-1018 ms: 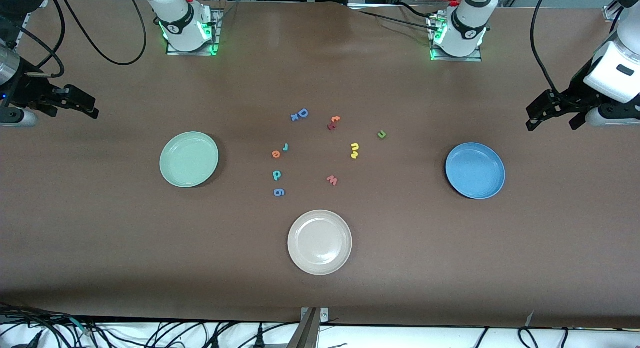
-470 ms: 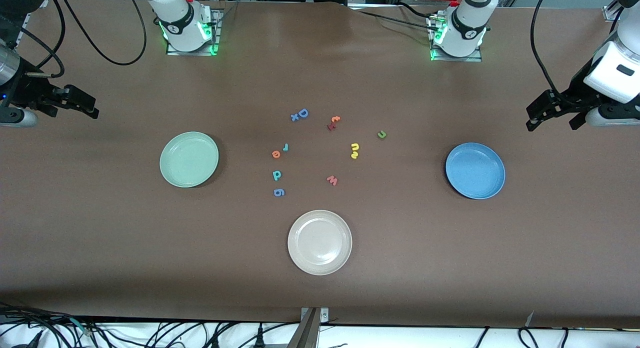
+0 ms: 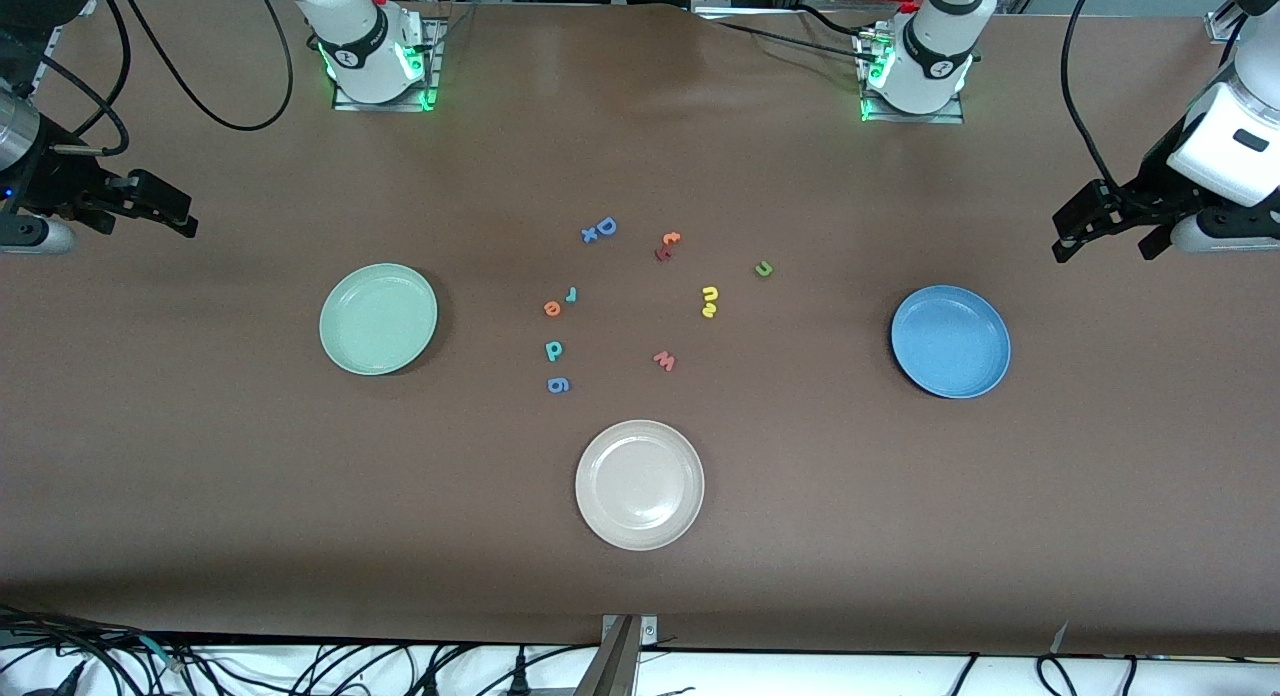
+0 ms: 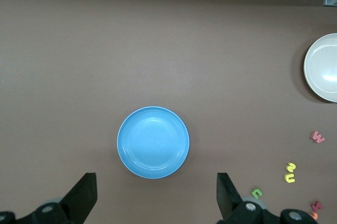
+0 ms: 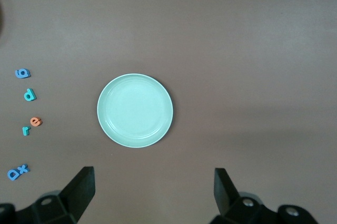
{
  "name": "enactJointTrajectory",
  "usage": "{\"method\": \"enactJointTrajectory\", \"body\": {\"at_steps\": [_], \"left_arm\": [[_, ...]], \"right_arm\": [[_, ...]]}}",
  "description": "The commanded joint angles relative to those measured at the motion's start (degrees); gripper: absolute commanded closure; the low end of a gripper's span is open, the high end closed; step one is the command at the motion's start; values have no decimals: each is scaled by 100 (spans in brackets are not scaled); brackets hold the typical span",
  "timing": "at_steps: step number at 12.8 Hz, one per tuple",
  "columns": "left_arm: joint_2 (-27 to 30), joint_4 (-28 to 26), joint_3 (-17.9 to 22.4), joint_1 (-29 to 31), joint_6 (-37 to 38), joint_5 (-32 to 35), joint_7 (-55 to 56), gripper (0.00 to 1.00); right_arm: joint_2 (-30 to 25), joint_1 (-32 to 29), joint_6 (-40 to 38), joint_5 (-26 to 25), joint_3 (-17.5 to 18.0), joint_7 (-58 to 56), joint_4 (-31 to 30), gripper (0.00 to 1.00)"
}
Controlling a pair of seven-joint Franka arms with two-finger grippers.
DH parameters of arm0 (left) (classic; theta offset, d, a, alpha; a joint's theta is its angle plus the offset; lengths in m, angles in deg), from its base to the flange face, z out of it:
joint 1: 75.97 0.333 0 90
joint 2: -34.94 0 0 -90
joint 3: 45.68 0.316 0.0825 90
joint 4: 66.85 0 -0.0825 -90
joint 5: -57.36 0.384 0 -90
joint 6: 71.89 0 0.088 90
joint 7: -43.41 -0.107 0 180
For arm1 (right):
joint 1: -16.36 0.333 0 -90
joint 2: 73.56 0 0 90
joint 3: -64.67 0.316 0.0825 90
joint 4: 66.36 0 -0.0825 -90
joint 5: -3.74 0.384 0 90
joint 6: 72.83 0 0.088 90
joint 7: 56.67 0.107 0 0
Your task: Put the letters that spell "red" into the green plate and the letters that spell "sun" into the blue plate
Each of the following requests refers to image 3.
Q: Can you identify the blue plate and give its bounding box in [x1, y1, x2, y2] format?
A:
[890, 284, 1012, 400]

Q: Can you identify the pale green plate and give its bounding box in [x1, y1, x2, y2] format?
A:
[319, 263, 439, 377]

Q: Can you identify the brown table mat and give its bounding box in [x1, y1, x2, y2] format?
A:
[0, 0, 1280, 659]

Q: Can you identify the beige plate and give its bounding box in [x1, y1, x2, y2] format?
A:
[574, 419, 706, 552]

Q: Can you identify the aluminium profile bar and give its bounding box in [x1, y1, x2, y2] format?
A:
[575, 616, 641, 696]

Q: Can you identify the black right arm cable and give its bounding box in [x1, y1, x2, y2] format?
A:
[30, 0, 296, 159]

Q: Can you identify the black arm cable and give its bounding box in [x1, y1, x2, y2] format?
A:
[30, 0, 296, 159]
[1058, 0, 1146, 192]

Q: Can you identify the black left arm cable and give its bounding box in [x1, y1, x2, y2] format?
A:
[1058, 0, 1146, 192]

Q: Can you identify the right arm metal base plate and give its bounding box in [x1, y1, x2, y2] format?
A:
[332, 16, 447, 112]

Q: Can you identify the black cable on mat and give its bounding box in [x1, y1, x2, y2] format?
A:
[712, 4, 873, 62]

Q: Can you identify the thick black cable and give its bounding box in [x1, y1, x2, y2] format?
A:
[0, 604, 186, 696]

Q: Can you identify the small metal bracket plate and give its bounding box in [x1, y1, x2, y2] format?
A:
[600, 614, 659, 649]

